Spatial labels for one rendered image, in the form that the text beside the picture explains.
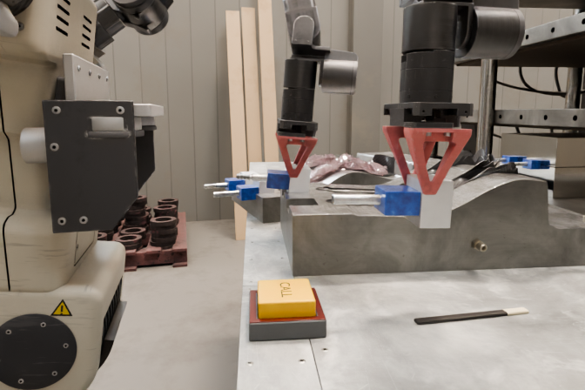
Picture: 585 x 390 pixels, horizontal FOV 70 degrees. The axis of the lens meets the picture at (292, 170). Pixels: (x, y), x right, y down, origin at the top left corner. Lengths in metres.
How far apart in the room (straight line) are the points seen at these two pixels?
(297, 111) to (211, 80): 3.30
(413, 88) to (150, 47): 3.66
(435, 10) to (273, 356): 0.38
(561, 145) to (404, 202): 0.96
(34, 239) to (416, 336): 0.47
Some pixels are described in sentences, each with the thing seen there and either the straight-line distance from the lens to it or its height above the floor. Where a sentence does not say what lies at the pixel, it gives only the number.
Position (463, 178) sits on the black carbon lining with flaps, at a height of 0.92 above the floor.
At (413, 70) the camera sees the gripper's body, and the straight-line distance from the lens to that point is 0.48.
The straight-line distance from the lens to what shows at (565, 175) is 1.43.
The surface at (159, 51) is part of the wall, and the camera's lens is 4.03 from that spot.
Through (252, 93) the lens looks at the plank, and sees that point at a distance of 3.69.
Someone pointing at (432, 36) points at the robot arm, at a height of 1.11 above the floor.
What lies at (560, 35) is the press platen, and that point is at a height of 1.24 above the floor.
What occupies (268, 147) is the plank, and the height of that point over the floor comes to 0.73.
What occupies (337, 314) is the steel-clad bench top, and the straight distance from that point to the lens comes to 0.51.
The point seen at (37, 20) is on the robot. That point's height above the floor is 1.13.
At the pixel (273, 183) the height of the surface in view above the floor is 0.91.
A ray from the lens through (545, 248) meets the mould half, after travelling 0.74.
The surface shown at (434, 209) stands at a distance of 0.49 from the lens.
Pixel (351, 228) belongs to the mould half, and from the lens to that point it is 0.60.
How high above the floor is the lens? 1.03
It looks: 8 degrees down
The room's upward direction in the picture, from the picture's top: straight up
